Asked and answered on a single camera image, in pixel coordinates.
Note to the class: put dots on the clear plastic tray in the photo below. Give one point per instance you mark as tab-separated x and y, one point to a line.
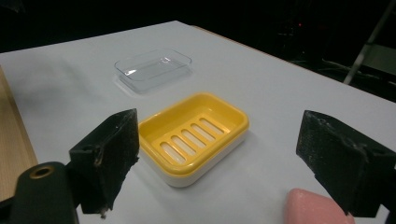
153	70

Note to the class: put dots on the yellow and white soap dish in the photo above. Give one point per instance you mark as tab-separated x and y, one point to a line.
191	137

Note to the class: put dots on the metal stand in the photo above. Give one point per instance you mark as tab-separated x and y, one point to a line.
369	42

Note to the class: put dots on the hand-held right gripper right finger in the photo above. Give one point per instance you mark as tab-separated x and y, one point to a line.
342	155

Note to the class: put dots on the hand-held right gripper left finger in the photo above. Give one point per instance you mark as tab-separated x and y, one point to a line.
107	152

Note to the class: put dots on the pink soap bar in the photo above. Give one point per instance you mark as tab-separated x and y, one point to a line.
314	207

